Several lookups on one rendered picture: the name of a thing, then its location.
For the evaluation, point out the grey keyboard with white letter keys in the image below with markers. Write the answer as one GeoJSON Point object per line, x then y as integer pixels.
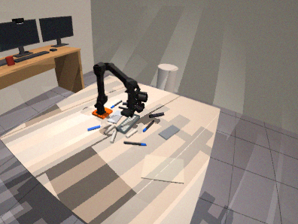
{"type": "Point", "coordinates": [127, 123]}

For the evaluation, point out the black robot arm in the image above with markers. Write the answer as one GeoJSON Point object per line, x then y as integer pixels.
{"type": "Point", "coordinates": [130, 84]}

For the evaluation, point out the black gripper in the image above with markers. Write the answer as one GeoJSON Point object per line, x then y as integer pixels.
{"type": "Point", "coordinates": [129, 111]}

